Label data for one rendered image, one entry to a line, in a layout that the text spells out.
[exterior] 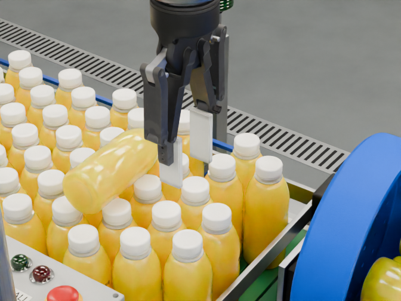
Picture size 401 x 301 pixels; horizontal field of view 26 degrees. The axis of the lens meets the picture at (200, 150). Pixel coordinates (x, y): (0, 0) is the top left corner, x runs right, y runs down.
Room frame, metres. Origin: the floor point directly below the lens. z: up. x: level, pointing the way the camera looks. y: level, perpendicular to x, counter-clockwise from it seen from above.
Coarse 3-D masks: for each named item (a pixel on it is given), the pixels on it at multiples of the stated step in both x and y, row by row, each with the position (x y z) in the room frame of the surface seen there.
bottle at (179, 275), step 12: (204, 252) 0.86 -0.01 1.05; (168, 264) 0.84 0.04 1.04; (180, 264) 0.84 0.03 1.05; (192, 264) 0.83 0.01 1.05; (204, 264) 0.84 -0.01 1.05; (168, 276) 0.84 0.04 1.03; (180, 276) 0.83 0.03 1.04; (192, 276) 0.83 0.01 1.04; (204, 276) 0.83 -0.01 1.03; (168, 288) 0.83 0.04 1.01; (180, 288) 0.82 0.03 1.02; (192, 288) 0.82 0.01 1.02; (204, 288) 0.83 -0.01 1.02; (168, 300) 0.83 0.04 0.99; (180, 300) 0.82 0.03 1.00; (192, 300) 0.82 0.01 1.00; (204, 300) 0.83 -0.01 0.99
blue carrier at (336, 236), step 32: (352, 160) 0.81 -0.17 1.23; (384, 160) 0.81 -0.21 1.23; (352, 192) 0.77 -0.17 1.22; (384, 192) 0.76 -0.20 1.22; (320, 224) 0.75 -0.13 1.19; (352, 224) 0.73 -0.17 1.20; (384, 224) 0.92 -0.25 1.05; (320, 256) 0.72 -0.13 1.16; (352, 256) 0.71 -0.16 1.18; (384, 256) 0.91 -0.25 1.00; (320, 288) 0.70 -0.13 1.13; (352, 288) 0.85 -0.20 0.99
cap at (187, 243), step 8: (184, 232) 0.87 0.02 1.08; (192, 232) 0.87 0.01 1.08; (176, 240) 0.85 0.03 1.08; (184, 240) 0.85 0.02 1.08; (192, 240) 0.85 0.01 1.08; (200, 240) 0.85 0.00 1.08; (176, 248) 0.84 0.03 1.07; (184, 248) 0.84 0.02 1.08; (192, 248) 0.84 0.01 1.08; (200, 248) 0.84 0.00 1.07; (184, 256) 0.84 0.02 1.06; (192, 256) 0.84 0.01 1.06
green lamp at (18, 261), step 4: (16, 256) 0.78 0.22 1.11; (20, 256) 0.78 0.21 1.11; (24, 256) 0.78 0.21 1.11; (12, 260) 0.78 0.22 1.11; (16, 260) 0.77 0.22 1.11; (20, 260) 0.77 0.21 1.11; (24, 260) 0.78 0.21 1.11; (28, 260) 0.78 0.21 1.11; (12, 264) 0.77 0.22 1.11; (16, 264) 0.77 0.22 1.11; (20, 264) 0.77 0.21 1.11; (24, 264) 0.77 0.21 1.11; (28, 264) 0.78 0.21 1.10; (16, 268) 0.77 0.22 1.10; (20, 268) 0.77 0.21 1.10
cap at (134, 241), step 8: (128, 232) 0.87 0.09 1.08; (136, 232) 0.87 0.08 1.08; (144, 232) 0.87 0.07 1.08; (120, 240) 0.86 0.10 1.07; (128, 240) 0.85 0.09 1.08; (136, 240) 0.85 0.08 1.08; (144, 240) 0.85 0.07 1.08; (128, 248) 0.84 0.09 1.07; (136, 248) 0.84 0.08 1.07; (144, 248) 0.84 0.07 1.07
